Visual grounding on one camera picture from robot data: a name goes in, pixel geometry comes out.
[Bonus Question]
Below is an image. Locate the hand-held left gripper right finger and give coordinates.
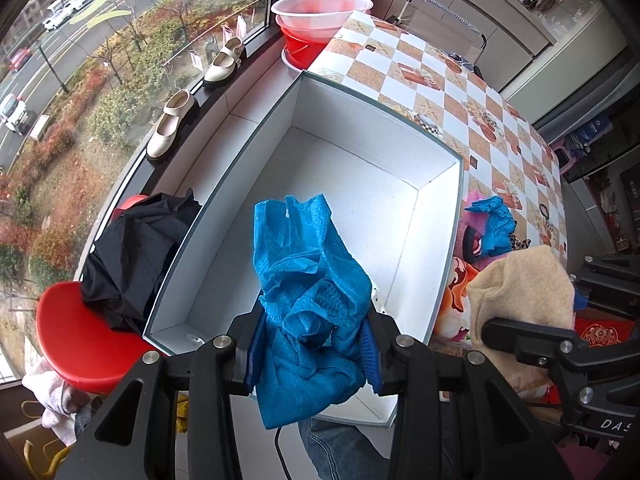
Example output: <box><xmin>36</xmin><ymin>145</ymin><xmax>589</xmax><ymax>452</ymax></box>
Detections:
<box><xmin>362</xmin><ymin>309</ymin><xmax>576</xmax><ymax>480</ymax></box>

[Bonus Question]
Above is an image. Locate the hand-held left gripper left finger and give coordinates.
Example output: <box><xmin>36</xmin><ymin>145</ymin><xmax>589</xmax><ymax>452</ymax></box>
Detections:
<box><xmin>52</xmin><ymin>306</ymin><xmax>266</xmax><ymax>480</ymax></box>

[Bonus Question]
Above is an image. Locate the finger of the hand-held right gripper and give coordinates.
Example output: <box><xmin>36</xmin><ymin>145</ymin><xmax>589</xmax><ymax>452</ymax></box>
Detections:
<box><xmin>569</xmin><ymin>257</ymin><xmax>640</xmax><ymax>322</ymax></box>
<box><xmin>481</xmin><ymin>317</ymin><xmax>598</xmax><ymax>426</ymax></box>

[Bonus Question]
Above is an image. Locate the beige fleece cloth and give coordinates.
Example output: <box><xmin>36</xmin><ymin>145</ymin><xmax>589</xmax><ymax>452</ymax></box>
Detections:
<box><xmin>467</xmin><ymin>245</ymin><xmax>576</xmax><ymax>393</ymax></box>

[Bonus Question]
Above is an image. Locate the large blue mesh cloth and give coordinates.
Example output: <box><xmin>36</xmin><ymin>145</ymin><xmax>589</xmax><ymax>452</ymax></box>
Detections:
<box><xmin>252</xmin><ymin>192</ymin><xmax>386</xmax><ymax>431</ymax></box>

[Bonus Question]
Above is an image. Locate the small blue cloth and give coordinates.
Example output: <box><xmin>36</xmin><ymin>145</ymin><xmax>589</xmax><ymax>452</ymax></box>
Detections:
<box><xmin>464</xmin><ymin>196</ymin><xmax>516</xmax><ymax>257</ymax></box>

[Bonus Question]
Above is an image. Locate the grey box with white interior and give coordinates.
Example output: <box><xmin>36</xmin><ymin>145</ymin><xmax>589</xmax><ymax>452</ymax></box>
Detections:
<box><xmin>142</xmin><ymin>70</ymin><xmax>466</xmax><ymax>428</ymax></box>

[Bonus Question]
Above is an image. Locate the person's jeans leg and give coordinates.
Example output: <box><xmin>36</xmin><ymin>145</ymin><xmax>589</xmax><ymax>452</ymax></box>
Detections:
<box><xmin>299</xmin><ymin>417</ymin><xmax>397</xmax><ymax>480</ymax></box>

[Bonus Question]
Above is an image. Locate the pink patterned cloth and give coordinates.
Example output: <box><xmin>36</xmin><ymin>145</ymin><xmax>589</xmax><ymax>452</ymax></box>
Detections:
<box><xmin>452</xmin><ymin>209</ymin><xmax>532</xmax><ymax>262</ymax></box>

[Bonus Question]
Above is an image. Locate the dark cabinet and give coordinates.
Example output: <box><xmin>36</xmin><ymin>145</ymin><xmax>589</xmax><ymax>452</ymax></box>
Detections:
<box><xmin>560</xmin><ymin>102</ymin><xmax>640</xmax><ymax>183</ymax></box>

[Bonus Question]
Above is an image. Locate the black garment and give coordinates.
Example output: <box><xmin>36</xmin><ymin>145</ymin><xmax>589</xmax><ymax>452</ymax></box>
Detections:
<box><xmin>81</xmin><ymin>189</ymin><xmax>203</xmax><ymax>333</ymax></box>

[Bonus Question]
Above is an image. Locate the red plastic stool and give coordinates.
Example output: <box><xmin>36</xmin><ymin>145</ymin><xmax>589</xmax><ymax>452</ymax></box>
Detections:
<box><xmin>111</xmin><ymin>194</ymin><xmax>151</xmax><ymax>222</ymax></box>
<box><xmin>36</xmin><ymin>281</ymin><xmax>168</xmax><ymax>395</ymax></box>

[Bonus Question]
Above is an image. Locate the white cloth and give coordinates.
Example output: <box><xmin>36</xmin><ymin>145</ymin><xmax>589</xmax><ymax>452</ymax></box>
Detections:
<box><xmin>22</xmin><ymin>357</ymin><xmax>97</xmax><ymax>447</ymax></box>

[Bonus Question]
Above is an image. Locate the yellow metal chair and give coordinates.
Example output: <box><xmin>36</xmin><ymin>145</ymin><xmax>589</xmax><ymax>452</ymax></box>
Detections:
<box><xmin>21</xmin><ymin>399</ymin><xmax>73</xmax><ymax>480</ymax></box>

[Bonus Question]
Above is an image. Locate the checkered printed tablecloth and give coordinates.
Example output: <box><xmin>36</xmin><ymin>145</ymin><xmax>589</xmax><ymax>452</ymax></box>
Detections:
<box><xmin>305</xmin><ymin>10</ymin><xmax>568</xmax><ymax>271</ymax></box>

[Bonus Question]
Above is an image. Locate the red plastic bucket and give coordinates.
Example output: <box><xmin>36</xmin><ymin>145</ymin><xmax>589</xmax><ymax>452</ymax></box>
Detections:
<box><xmin>277</xmin><ymin>22</ymin><xmax>346</xmax><ymax>70</ymax></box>

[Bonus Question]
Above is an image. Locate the white van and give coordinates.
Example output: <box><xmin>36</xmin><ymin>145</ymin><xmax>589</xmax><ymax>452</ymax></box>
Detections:
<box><xmin>0</xmin><ymin>92</ymin><xmax>35</xmax><ymax>137</ymax></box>

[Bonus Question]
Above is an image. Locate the white plastic basin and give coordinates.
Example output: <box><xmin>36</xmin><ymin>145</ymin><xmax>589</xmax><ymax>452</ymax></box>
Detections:
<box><xmin>271</xmin><ymin>0</ymin><xmax>375</xmax><ymax>43</ymax></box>

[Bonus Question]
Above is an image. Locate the red car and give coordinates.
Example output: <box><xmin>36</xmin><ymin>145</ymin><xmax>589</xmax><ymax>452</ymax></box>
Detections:
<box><xmin>6</xmin><ymin>47</ymin><xmax>33</xmax><ymax>73</ymax></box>

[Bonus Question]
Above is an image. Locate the black cable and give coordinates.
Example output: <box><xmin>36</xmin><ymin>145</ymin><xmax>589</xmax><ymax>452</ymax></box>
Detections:
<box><xmin>273</xmin><ymin>427</ymin><xmax>295</xmax><ymax>480</ymax></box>

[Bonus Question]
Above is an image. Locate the cream strap shoe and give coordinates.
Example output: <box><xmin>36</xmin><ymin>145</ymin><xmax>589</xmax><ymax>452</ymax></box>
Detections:
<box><xmin>202</xmin><ymin>36</ymin><xmax>247</xmax><ymax>92</ymax></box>
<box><xmin>146</xmin><ymin>89</ymin><xmax>197</xmax><ymax>165</ymax></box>

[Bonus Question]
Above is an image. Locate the wrapped metal rail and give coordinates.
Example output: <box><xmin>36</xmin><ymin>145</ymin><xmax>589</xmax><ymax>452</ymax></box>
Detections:
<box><xmin>406</xmin><ymin>0</ymin><xmax>488</xmax><ymax>50</ymax></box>

